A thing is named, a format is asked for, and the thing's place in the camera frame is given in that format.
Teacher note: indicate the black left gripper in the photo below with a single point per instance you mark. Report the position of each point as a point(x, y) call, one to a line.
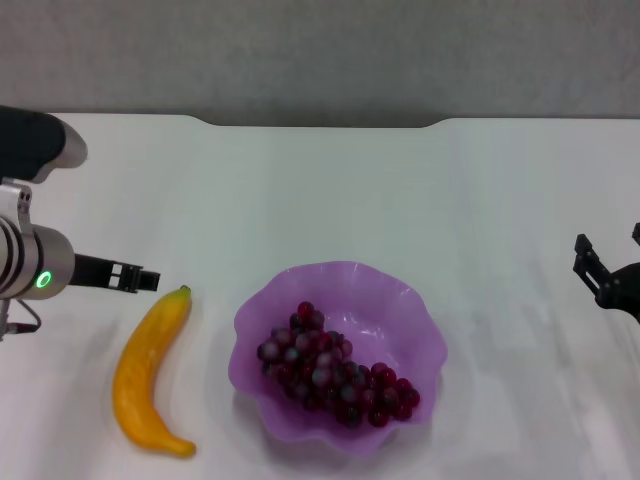
point(92, 271)

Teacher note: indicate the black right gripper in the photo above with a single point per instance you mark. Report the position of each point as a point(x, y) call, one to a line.
point(622, 292)

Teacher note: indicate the yellow plastic banana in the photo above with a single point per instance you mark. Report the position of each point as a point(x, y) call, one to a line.
point(142, 360)

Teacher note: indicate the dark red grape bunch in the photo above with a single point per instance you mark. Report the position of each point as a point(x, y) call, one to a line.
point(335, 370)

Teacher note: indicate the silver and black left arm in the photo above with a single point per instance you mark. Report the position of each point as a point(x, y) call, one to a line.
point(45, 265)

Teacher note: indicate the purple wavy plastic bowl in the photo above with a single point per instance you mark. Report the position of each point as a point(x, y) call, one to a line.
point(400, 325)

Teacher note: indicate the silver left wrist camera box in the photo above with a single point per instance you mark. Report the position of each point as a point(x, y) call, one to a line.
point(15, 200)

